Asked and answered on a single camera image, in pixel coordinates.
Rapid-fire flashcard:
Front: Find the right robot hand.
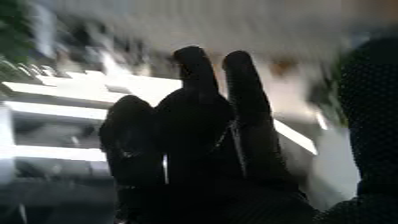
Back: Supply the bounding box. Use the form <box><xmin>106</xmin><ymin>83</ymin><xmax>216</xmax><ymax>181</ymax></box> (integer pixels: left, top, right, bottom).
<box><xmin>95</xmin><ymin>34</ymin><xmax>398</xmax><ymax>224</ymax></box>

